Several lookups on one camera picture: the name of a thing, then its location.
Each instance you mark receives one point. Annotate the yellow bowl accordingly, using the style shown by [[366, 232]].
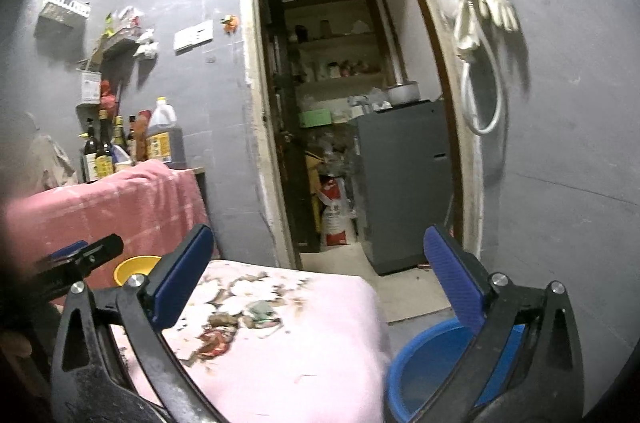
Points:
[[132, 268]]

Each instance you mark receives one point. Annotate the slim yellow-label bottle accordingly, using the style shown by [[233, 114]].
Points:
[[119, 133]]

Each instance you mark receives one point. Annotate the red net bag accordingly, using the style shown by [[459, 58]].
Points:
[[107, 95]]

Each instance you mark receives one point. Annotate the pink floral blanket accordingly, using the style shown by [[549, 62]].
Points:
[[300, 353]]

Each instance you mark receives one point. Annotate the person's left hand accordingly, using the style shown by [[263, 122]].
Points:
[[14, 344]]

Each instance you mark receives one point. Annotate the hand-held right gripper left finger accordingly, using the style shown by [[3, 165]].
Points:
[[182, 275]]

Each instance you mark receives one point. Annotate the green snack packet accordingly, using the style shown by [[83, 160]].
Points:
[[108, 28]]

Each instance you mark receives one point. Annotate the large cooking oil jug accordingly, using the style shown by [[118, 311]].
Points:
[[162, 138]]

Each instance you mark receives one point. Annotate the white wall socket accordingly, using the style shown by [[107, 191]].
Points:
[[204, 32]]

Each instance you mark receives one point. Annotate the white utensil holder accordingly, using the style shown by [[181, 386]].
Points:
[[91, 87]]

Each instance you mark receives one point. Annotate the pile of wrappers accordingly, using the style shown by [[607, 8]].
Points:
[[215, 343]]

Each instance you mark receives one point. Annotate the yellow bag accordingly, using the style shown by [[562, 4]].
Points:
[[312, 173]]

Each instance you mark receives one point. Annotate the orange wall hook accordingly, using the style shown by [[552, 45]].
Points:
[[231, 24]]

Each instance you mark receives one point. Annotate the white wall basket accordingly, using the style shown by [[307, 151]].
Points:
[[62, 10]]

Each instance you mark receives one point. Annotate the red and white packets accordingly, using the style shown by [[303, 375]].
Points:
[[127, 18]]

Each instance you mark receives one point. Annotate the pink checked cloth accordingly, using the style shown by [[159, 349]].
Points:
[[100, 213]]

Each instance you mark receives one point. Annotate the white wall switch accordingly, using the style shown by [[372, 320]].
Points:
[[184, 40]]

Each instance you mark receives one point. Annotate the crumpled white plastic bag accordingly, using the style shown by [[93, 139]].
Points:
[[146, 44]]

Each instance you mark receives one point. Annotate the beige rag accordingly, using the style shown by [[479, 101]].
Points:
[[50, 163]]

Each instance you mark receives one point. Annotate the green box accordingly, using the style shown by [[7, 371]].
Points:
[[315, 118]]

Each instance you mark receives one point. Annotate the wooden door frame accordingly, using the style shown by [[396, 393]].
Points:
[[257, 103]]

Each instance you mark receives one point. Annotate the cream rubber gloves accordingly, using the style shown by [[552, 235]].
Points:
[[492, 5]]

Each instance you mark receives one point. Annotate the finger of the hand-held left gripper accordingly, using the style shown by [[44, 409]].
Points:
[[65, 249], [95, 250]]

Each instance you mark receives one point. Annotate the tall dark soy bottle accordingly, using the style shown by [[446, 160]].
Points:
[[104, 158]]

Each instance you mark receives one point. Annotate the small steel pot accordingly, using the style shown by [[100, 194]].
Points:
[[404, 92]]

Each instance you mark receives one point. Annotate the wooden shelf unit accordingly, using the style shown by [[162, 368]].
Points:
[[340, 43]]

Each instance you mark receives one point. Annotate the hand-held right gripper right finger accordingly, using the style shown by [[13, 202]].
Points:
[[452, 273]]

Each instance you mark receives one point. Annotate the wall shelf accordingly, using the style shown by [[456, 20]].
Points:
[[120, 45]]

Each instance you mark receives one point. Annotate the grey washing machine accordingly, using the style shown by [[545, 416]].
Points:
[[400, 188]]

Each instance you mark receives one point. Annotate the orange sauce bottle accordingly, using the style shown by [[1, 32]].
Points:
[[143, 138]]

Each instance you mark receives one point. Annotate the blue plastic bucket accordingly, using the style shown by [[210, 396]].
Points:
[[425, 368]]

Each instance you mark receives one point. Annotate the white printed sack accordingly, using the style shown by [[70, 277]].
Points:
[[336, 213]]

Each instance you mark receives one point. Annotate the dark vinegar bottle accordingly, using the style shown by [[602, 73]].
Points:
[[90, 158]]

